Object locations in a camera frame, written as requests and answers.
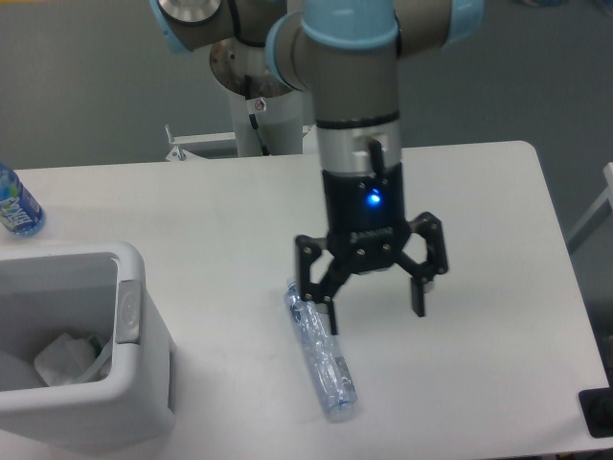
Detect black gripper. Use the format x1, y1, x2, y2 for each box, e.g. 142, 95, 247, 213
293, 160, 450, 336

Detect clear crushed plastic bottle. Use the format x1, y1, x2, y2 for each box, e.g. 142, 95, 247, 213
284, 277, 358, 422

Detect clear plastic wrapper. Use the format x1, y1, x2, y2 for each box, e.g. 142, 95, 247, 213
75, 340, 113, 383

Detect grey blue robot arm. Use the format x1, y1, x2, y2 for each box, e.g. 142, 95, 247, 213
150, 1, 485, 316

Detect white trash can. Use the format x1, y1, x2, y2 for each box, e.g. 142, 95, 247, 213
1, 242, 175, 448

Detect black object at table edge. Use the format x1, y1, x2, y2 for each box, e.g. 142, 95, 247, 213
579, 387, 612, 439

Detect white tissue in bin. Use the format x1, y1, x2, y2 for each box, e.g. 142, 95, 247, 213
34, 333, 100, 386

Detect blue labelled water bottle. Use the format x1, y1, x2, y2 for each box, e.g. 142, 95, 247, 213
1, 164, 46, 237

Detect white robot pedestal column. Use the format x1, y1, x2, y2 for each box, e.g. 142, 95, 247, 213
209, 37, 317, 158

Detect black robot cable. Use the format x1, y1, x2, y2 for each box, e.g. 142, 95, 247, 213
243, 74, 270, 157

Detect white pedestal base frame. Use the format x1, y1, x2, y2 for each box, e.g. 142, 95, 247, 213
164, 123, 320, 163

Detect white frame at right edge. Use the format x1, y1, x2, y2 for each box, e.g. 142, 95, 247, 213
566, 162, 612, 254

